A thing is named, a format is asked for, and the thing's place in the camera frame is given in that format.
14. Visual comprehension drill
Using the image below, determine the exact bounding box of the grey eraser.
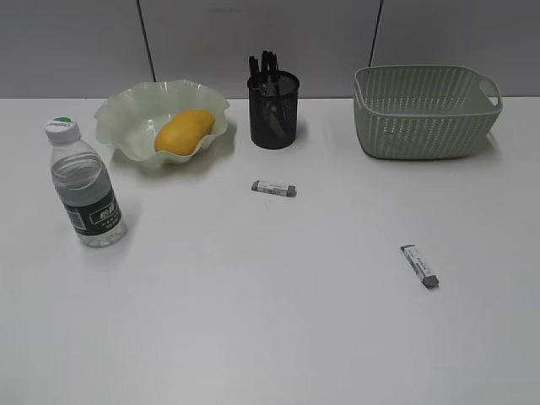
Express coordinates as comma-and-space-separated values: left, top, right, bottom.
400, 245, 440, 289
251, 180, 297, 197

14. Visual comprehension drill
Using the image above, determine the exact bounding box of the yellow mango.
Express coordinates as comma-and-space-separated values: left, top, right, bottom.
154, 109, 215, 156

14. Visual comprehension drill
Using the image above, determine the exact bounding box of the black marker pen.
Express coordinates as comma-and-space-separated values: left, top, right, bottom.
260, 51, 272, 91
269, 52, 279, 95
248, 56, 261, 92

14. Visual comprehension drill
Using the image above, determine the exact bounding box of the clear water bottle green label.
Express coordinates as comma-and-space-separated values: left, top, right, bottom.
45, 116, 127, 248

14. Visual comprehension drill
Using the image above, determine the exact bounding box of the black mesh pen holder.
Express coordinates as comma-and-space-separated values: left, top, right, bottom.
247, 71, 300, 149

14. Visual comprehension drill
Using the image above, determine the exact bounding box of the pale green woven basket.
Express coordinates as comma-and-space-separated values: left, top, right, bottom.
354, 65, 503, 160

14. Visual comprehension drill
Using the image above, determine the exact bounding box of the pale green wavy plate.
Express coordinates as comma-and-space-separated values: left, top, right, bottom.
94, 79, 230, 166

